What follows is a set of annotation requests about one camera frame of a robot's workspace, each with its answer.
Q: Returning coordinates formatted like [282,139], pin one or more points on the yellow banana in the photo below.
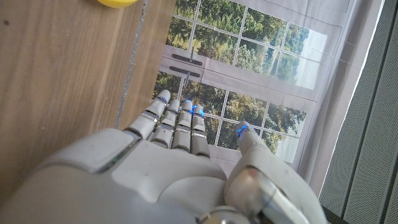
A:
[118,3]

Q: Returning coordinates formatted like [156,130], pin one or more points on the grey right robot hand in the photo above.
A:
[155,186]

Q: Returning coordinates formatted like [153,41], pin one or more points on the printed window backdrop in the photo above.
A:
[264,31]

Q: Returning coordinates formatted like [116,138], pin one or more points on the grey tape outline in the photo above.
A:
[132,62]

